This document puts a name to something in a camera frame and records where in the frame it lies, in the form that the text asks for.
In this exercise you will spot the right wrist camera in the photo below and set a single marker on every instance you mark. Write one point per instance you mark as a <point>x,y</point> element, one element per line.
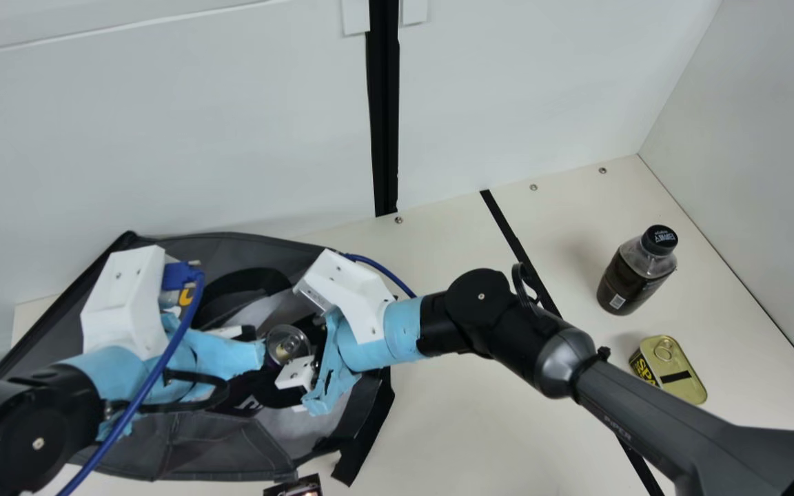
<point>349,293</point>

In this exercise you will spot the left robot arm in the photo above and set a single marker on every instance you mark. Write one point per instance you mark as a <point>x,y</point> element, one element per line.
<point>11,427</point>

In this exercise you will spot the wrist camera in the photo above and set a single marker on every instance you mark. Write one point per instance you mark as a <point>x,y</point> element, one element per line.
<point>125,303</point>
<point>349,293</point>

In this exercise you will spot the black post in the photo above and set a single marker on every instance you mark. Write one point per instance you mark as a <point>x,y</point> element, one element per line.
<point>383,103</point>

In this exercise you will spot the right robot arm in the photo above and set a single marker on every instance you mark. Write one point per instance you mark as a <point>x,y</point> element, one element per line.
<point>645,413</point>

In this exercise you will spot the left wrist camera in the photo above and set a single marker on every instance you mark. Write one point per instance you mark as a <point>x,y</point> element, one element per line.
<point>125,303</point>

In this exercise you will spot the gold rectangular tin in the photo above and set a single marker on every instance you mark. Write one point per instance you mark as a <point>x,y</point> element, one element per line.
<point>669,368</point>

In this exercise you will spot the white wall plate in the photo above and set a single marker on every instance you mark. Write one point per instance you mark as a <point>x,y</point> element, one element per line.
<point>355,15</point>
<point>414,10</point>

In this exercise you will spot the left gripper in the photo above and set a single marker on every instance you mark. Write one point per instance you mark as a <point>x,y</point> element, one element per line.
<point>218,358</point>

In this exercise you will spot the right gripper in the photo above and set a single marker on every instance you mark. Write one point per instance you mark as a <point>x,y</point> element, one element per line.
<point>397,337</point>

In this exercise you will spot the black strip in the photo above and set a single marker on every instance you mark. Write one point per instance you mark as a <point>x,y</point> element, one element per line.
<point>517,238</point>

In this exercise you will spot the dark coffee bottle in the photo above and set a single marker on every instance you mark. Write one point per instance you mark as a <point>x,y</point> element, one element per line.
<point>635,275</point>

